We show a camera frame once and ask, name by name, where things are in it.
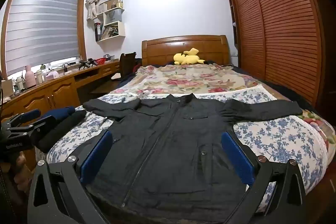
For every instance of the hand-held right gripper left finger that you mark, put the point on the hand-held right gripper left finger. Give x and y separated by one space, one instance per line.
95 158

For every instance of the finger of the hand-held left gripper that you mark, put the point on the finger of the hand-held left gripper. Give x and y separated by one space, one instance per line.
36 129
30 116

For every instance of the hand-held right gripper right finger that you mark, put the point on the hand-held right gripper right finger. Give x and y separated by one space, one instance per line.
237 158

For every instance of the black jacket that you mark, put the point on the black jacket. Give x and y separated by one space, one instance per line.
170 148

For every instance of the wooden desk with cabinets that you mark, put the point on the wooden desk with cabinets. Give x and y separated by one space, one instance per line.
39 92

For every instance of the pink bottle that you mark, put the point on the pink bottle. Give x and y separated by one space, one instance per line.
30 78

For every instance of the blue floral bed sheet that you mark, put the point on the blue floral bed sheet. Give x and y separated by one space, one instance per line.
275 140

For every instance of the pink tissue box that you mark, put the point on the pink tissue box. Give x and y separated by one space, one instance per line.
51 76

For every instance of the dark blue bedding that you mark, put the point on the dark blue bedding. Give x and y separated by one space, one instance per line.
288 95

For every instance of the red basket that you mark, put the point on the red basket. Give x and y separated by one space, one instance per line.
100 61

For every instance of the grey window blind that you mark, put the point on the grey window blind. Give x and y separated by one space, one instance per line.
42 24

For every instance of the red floral blanket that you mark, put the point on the red floral blanket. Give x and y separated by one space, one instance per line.
183 79

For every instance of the dark wooden chair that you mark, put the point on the dark wooden chair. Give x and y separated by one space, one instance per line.
127 64

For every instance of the black binder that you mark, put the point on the black binder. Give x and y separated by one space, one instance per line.
97 32

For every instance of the yellow plush toy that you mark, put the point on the yellow plush toy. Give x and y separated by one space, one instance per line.
187 58

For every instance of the wooden bed headboard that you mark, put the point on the wooden bed headboard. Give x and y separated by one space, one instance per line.
157 48

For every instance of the tied beige curtain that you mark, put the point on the tied beige curtain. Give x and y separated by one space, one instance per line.
93 3

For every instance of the grey paper bag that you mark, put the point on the grey paper bag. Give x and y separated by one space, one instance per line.
114 16

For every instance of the louvered wooden wardrobe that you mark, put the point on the louvered wooden wardrobe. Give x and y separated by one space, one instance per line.
283 29

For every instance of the wooden window frame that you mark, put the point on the wooden window frame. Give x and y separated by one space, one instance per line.
82 29

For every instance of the white wall shelf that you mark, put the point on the white wall shelf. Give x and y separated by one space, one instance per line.
121 28

